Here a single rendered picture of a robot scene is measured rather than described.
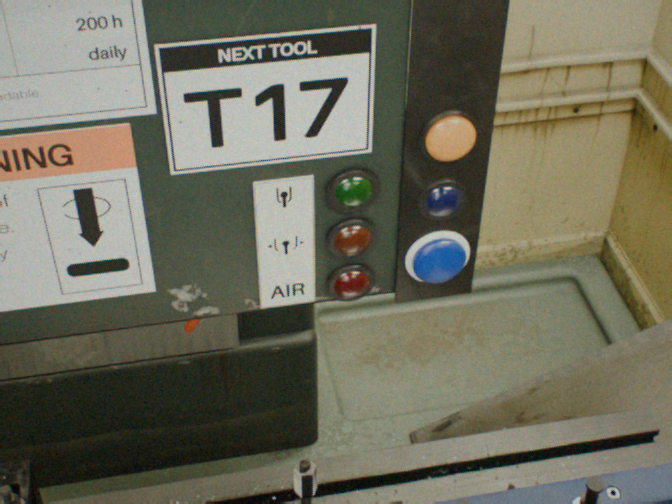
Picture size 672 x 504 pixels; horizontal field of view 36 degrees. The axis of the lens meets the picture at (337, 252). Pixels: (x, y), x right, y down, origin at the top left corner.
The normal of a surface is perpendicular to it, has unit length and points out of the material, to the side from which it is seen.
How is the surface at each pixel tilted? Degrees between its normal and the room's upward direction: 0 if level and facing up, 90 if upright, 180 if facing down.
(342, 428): 0
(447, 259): 88
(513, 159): 90
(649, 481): 0
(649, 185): 90
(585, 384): 26
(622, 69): 90
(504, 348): 0
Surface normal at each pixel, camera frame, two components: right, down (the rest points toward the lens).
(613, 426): 0.00, -0.75
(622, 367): -0.40, -0.63
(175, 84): 0.19, 0.65
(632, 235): -0.98, 0.13
